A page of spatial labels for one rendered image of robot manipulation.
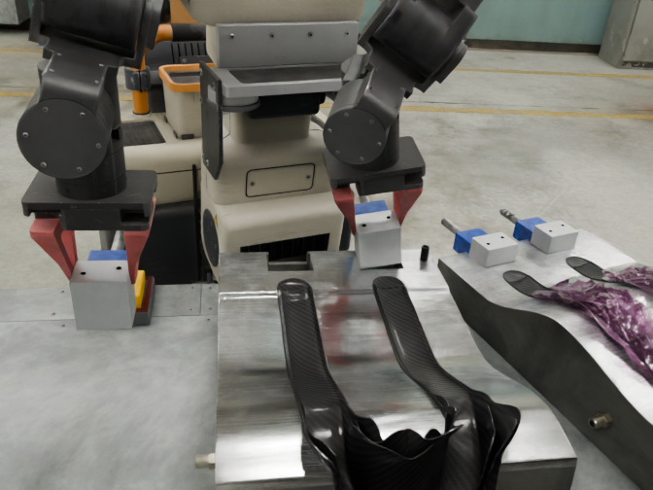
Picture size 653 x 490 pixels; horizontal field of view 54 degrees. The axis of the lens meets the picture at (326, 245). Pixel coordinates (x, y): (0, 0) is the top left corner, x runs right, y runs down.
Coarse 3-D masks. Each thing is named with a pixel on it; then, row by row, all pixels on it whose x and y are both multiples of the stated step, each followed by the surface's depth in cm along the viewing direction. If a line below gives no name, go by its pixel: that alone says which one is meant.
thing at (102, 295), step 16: (96, 256) 62; (112, 256) 62; (80, 272) 57; (96, 272) 58; (112, 272) 58; (128, 272) 58; (80, 288) 57; (96, 288) 57; (112, 288) 57; (128, 288) 58; (80, 304) 57; (96, 304) 58; (112, 304) 58; (128, 304) 58; (80, 320) 58; (96, 320) 59; (112, 320) 59; (128, 320) 59
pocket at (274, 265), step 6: (306, 258) 78; (270, 264) 77; (276, 264) 77; (282, 264) 77; (288, 264) 77; (294, 264) 78; (300, 264) 78; (306, 264) 78; (312, 264) 75; (270, 270) 77; (276, 270) 78; (282, 270) 78; (288, 270) 78; (294, 270) 78; (300, 270) 78; (306, 270) 78
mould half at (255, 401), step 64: (256, 256) 76; (320, 256) 77; (256, 320) 66; (320, 320) 66; (448, 320) 68; (256, 384) 56; (384, 384) 55; (512, 384) 55; (256, 448) 45; (512, 448) 46
